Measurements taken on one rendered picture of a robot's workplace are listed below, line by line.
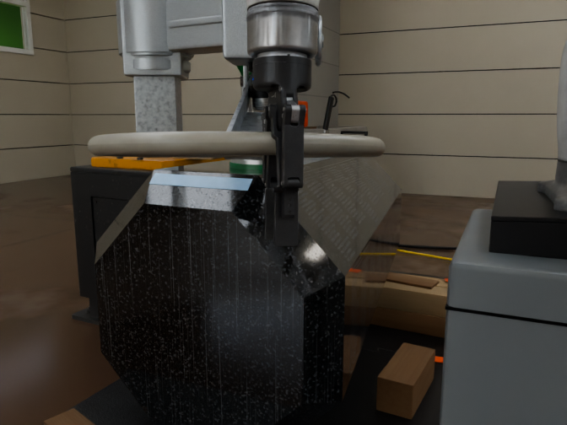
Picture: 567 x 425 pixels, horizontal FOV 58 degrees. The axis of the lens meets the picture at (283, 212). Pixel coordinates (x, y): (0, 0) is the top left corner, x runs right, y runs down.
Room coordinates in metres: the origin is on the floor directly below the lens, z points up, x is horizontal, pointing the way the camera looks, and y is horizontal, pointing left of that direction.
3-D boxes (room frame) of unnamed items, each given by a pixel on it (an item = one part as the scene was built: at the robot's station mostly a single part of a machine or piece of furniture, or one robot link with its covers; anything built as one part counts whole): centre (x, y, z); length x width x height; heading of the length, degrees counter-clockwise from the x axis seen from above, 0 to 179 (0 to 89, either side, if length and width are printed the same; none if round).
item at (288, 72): (0.67, 0.00, 1.00); 0.08 x 0.07 x 0.09; 14
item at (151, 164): (2.51, 0.60, 0.76); 0.49 x 0.49 x 0.05; 63
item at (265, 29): (0.68, 0.00, 1.07); 0.09 x 0.09 x 0.06
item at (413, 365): (1.65, -0.43, 0.07); 0.30 x 0.12 x 0.12; 151
